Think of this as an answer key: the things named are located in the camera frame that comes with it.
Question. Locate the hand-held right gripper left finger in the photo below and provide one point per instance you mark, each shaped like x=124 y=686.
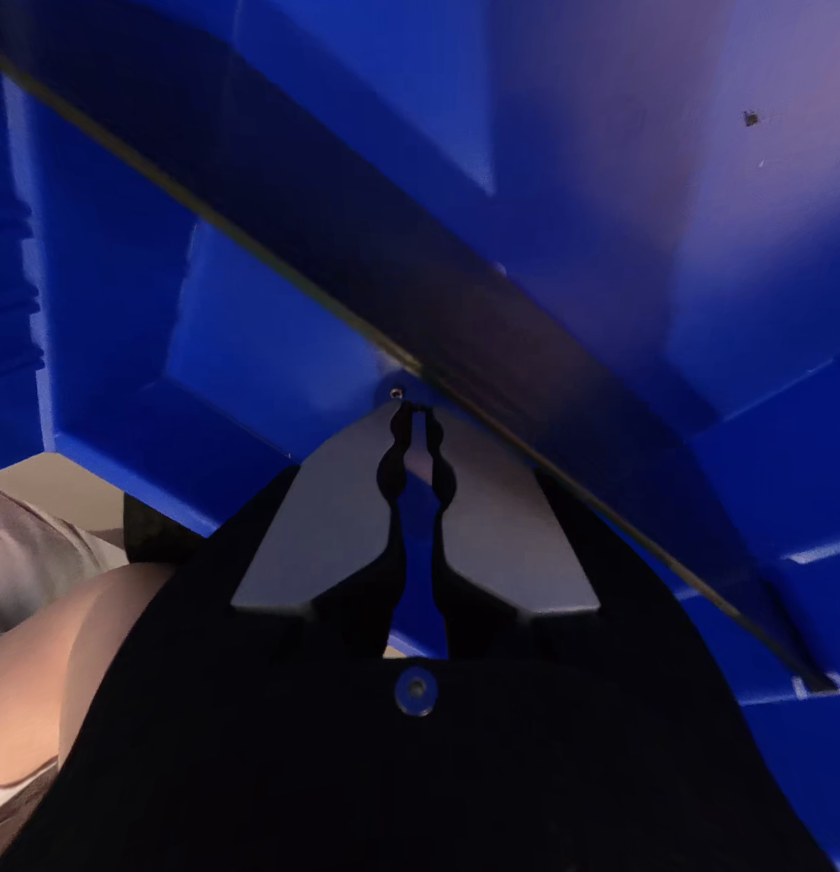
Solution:
x=324 y=518

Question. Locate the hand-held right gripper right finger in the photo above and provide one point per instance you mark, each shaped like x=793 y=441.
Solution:
x=508 y=538

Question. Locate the blue plastic bin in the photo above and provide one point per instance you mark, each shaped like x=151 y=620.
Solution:
x=597 y=170

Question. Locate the person's left forearm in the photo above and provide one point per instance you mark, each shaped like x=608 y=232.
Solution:
x=58 y=667

